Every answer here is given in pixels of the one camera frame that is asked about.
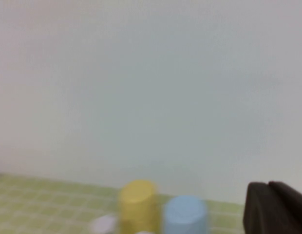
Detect light blue plastic cup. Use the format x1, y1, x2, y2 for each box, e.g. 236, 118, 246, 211
163, 195, 208, 234

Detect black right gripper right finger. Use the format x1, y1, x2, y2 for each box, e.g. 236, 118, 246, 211
269, 180, 302, 234

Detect yellow plastic cup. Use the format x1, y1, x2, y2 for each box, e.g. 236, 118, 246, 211
118, 179, 158, 234

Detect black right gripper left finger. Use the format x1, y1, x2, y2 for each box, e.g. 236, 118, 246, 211
243, 181, 283, 234

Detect green checkered table cloth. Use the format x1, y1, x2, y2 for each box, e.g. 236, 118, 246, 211
0, 173, 245, 234

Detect blue cup stand white caps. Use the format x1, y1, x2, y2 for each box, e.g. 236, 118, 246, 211
89, 214, 151, 234

